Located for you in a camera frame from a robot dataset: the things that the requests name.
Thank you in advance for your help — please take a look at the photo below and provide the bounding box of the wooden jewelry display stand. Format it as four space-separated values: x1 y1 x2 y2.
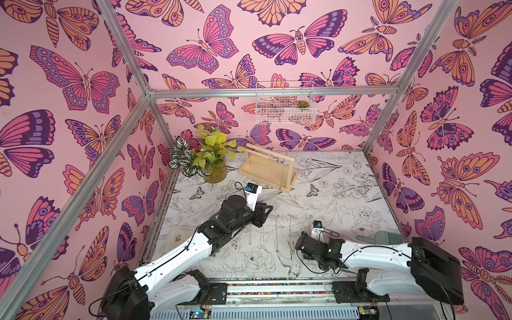
239 144 299 194

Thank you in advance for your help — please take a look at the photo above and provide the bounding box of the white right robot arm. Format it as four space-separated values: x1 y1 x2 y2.
295 232 465 305

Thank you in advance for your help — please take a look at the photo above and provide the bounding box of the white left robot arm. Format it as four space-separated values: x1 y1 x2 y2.
96 195 273 319

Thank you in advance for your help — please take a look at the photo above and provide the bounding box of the teal plastic paddle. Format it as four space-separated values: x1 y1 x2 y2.
356 231 405 245

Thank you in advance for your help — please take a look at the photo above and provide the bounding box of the green potted plant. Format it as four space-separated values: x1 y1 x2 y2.
169 125 245 184

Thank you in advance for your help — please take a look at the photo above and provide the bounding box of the small succulent in basket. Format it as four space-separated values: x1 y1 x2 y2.
297 100 310 109

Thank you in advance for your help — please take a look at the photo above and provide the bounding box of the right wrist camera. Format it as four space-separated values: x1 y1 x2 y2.
311 220 325 242

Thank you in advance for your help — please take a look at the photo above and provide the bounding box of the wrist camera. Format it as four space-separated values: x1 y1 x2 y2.
244 183 263 211
311 220 325 242

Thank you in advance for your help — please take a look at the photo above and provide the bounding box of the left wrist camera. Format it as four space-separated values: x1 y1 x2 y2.
244 183 263 211

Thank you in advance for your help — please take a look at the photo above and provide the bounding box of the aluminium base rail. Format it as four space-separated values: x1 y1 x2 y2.
107 277 445 320

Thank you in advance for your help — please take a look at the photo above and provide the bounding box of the white wire wall basket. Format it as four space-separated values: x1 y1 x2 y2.
253 87 317 126

